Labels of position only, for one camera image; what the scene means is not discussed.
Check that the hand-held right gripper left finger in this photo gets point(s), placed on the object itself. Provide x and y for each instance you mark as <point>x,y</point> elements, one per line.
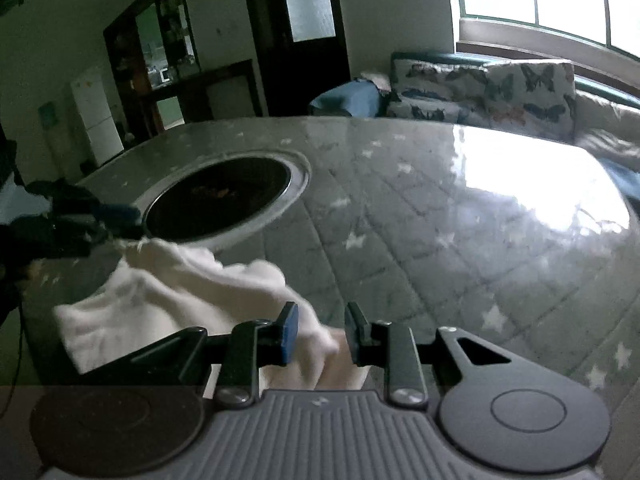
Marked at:
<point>287,335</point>

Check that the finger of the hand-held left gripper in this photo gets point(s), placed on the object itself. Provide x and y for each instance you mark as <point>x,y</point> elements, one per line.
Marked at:
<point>120,214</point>
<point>100,232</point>

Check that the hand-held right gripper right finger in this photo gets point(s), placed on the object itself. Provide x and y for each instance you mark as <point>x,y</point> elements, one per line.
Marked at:
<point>356,332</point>

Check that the cream white garment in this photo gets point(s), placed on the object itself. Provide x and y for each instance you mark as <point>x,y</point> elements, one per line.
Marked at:
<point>165,285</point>

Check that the round black induction cooktop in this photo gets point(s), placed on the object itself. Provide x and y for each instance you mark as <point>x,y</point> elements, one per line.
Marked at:
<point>220,195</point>

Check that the white refrigerator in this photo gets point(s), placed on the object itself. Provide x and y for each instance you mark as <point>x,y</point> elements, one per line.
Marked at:
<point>95,110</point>

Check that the dark wooden cabinet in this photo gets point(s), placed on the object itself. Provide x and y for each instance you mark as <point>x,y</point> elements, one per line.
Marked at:
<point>125,60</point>

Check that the dark door with frosted glass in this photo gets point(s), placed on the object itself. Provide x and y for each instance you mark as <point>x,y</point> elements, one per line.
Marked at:
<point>295,75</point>

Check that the teal sofa with blue cover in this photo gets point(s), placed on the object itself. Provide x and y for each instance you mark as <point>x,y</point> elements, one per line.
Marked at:
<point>350,100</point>

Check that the beige towel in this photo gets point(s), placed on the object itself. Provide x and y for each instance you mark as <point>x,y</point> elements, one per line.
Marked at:
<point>375,82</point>

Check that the square butterfly print cushion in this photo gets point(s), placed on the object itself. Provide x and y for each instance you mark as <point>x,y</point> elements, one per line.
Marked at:
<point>530,100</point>

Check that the white pillow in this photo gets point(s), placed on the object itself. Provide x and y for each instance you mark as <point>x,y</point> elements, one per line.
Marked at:
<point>610,120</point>

